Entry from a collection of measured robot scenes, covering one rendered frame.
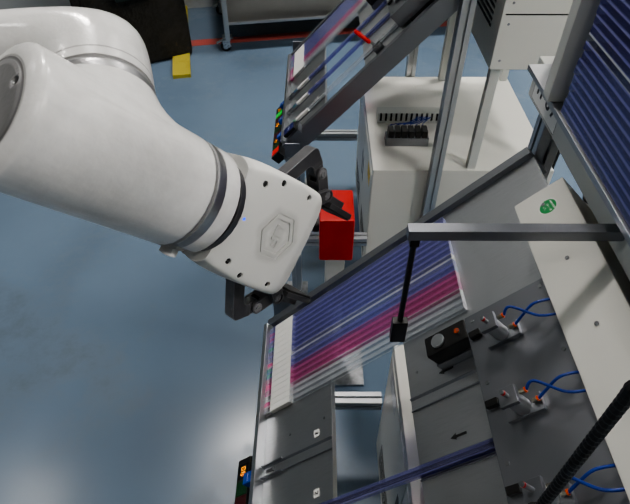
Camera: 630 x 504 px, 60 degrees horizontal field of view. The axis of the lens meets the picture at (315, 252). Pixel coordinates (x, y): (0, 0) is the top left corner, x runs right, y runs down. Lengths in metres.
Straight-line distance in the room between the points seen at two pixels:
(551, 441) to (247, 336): 1.66
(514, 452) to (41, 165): 0.60
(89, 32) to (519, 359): 0.62
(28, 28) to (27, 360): 2.07
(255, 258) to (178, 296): 1.97
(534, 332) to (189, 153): 0.54
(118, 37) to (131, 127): 0.08
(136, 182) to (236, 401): 1.77
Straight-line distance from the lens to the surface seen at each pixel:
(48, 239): 2.88
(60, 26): 0.41
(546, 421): 0.73
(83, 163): 0.33
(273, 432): 1.18
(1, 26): 0.42
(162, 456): 2.03
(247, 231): 0.43
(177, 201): 0.36
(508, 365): 0.78
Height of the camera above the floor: 1.79
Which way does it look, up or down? 45 degrees down
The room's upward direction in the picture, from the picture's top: straight up
